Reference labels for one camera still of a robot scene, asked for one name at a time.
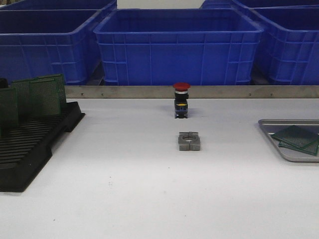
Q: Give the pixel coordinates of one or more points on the red emergency stop button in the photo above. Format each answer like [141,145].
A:
[180,102]

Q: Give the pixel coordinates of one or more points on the black slotted board rack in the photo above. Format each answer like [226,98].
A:
[25,150]

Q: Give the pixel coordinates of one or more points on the left dark green circuit board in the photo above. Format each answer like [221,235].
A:
[8,108]

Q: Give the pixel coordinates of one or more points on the steel table edge rail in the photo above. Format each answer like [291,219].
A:
[195,92]

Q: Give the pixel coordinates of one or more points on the center blue plastic bin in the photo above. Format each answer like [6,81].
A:
[160,47]

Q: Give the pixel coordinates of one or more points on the silver metal tray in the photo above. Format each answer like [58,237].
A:
[271,126]

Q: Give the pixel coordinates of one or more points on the blue plastic bin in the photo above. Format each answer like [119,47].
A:
[45,42]
[160,47]
[288,52]

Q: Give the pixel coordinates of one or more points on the far right blue bin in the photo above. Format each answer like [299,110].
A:
[246,4]

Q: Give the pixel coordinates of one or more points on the right blue plastic bin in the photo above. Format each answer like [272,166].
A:
[288,52]

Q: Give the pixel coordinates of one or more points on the left blue plastic bin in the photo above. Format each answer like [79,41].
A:
[45,42]

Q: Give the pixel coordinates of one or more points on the grey metal clamp block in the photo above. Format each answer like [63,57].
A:
[189,141]

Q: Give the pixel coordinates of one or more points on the far left blue bin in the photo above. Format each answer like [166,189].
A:
[60,4]

